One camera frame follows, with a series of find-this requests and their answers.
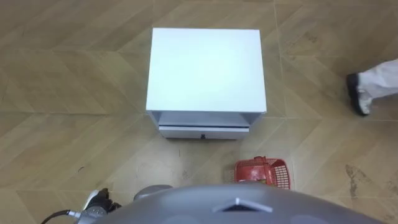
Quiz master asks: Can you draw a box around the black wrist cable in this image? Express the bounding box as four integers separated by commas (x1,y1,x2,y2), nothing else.
40,209,82,224

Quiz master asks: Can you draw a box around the white bedside cabinet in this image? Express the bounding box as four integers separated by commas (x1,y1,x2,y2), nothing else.
145,27,267,140

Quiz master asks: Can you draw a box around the red plastic basket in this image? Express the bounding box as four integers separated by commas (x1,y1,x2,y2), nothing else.
233,156,292,190

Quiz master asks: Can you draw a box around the robot body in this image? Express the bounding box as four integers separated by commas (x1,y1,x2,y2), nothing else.
93,183,386,224

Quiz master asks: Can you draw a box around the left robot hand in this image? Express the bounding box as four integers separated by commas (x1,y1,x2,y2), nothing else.
82,187,122,214

